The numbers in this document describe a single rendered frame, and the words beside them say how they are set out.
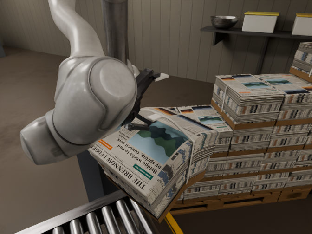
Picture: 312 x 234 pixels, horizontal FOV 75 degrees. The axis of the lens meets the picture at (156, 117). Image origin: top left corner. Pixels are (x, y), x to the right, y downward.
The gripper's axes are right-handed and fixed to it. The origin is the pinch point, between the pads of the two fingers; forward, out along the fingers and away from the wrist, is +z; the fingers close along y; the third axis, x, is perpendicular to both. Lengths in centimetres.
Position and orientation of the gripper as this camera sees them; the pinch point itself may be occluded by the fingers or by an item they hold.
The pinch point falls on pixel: (161, 95)
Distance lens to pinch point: 67.9
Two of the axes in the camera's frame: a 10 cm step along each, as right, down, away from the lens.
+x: 7.5, 3.7, -5.5
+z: 6.6, -3.2, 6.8
